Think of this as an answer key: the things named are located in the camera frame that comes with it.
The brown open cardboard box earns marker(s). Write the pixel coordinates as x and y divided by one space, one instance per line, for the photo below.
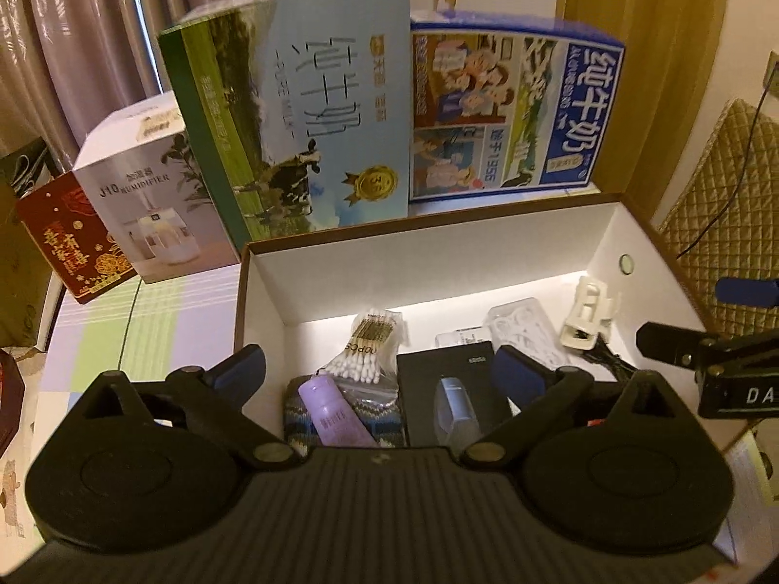
298 295

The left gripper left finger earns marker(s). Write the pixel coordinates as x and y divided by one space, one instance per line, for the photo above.
213 399

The black shaver box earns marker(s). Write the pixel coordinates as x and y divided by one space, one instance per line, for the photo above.
448 397

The bag of cotton swabs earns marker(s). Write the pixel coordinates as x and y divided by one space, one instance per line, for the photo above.
366 370

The quilted beige chair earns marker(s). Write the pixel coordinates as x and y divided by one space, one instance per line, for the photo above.
725 222

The blue milk carton box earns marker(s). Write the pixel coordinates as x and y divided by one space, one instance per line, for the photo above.
505 103

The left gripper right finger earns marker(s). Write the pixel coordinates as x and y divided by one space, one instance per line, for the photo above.
545 399

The white humidifier box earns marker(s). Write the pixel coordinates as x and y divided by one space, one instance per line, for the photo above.
140 174

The green milk carton box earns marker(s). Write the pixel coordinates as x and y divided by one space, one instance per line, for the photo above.
298 111

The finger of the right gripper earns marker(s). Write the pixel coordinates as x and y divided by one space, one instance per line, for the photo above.
747 292
696 350

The clear box of floss picks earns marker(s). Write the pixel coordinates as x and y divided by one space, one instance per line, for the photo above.
525 326

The knitted patterned pouch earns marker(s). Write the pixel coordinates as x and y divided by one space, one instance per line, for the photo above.
384 424

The white digital clock stand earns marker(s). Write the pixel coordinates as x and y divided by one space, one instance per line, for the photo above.
591 315

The red gift box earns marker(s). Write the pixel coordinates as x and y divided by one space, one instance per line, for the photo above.
71 236

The checked tablecloth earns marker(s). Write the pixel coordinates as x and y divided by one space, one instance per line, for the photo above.
146 331

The purple lotion bottle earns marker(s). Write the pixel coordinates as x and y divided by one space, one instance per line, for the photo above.
333 418

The curtain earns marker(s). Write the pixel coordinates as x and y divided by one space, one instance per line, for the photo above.
67 64

